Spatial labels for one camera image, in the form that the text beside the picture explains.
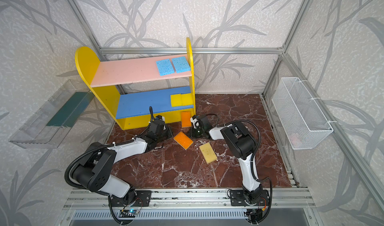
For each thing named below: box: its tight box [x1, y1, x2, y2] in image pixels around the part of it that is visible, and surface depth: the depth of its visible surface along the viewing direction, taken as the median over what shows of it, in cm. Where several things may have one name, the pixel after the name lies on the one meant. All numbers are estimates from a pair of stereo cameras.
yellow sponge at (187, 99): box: [181, 93, 194, 106], surface depth 98 cm
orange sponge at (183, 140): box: [173, 131, 194, 150], surface depth 95 cm
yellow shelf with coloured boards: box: [75, 38, 196, 131], surface depth 80 cm
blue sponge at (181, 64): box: [171, 56, 191, 74], surface depth 79 cm
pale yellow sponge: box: [199, 142, 218, 164], surface depth 90 cm
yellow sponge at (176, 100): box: [170, 93, 183, 107], surface depth 97 cm
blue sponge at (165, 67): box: [156, 58, 175, 77], surface depth 78 cm
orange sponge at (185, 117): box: [181, 111, 192, 128], surface depth 105 cm
